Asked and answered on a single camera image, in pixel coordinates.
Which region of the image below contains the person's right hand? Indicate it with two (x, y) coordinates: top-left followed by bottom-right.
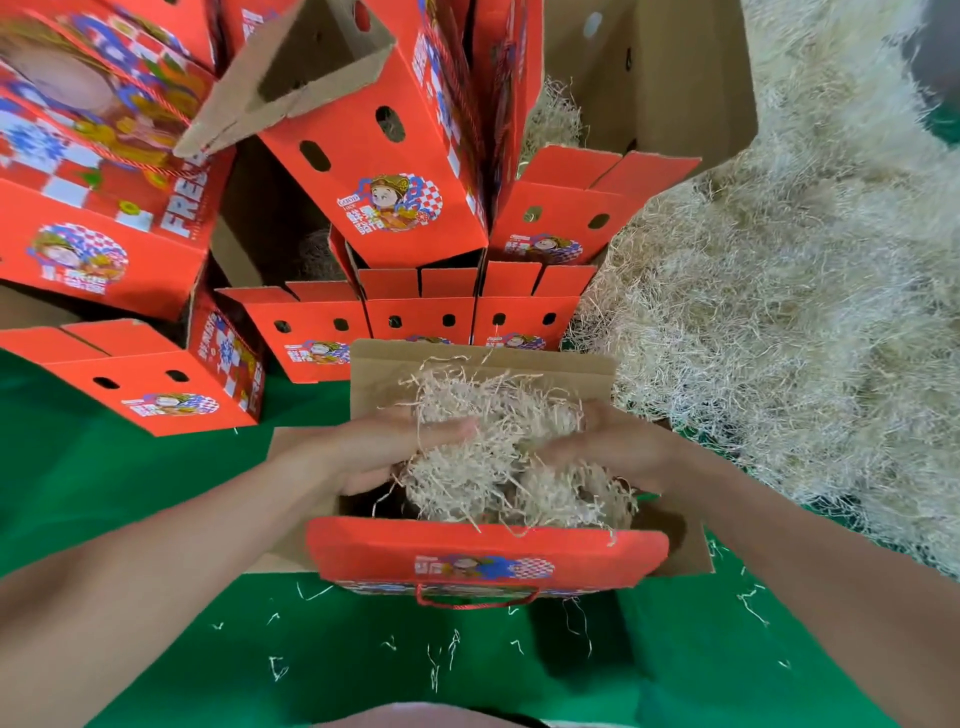
(534, 396), (695, 498)

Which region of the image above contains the pile of wood wool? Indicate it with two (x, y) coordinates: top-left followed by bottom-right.
(525, 0), (960, 579)

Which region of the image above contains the person's left hand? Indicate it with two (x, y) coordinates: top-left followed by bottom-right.
(282, 411), (483, 501)

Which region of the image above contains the person's pink clothing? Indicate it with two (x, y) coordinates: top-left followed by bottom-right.
(312, 700), (552, 728)

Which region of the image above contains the person's left forearm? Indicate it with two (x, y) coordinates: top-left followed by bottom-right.
(0, 447), (324, 728)

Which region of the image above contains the small straw filler clump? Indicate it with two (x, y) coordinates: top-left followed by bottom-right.
(390, 357), (642, 533)
(525, 78), (587, 164)

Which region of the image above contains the person's right forearm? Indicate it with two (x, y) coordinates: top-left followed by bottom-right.
(660, 438), (960, 728)

